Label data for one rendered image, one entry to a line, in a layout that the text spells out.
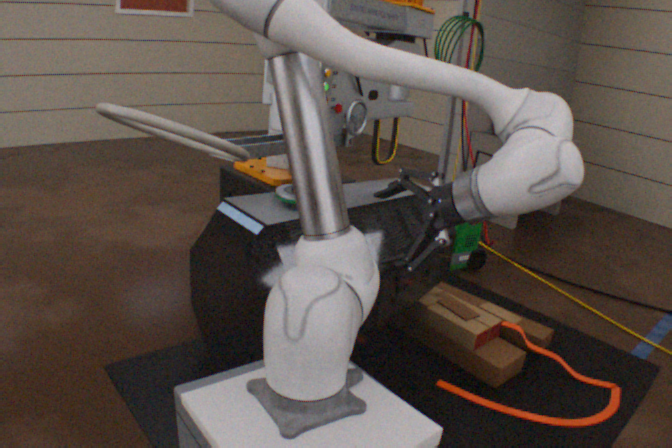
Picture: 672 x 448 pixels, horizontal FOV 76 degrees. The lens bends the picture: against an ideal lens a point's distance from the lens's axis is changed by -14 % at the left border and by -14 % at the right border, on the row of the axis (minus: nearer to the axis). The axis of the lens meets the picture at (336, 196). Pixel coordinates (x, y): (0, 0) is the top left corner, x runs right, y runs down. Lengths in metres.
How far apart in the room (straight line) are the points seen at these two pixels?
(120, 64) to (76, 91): 0.77
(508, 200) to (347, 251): 0.37
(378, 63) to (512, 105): 0.24
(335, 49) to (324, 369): 0.53
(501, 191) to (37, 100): 7.16
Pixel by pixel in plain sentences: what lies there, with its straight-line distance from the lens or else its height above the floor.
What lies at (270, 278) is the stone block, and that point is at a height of 0.69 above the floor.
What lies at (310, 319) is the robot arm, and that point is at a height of 1.06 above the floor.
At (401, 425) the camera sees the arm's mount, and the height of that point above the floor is 0.84.
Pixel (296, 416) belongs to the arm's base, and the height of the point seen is 0.86.
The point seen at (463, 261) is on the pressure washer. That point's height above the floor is 0.08.
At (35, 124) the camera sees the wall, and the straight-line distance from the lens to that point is 7.62.
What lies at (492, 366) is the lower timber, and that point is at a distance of 2.50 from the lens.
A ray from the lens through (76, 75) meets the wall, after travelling 7.62.
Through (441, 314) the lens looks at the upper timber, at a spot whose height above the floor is 0.24.
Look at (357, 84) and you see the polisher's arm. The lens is 2.04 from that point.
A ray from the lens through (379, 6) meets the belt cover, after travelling 2.15.
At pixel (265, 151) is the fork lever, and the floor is 1.12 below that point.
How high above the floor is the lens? 1.48
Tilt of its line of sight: 17 degrees down
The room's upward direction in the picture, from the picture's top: 5 degrees clockwise
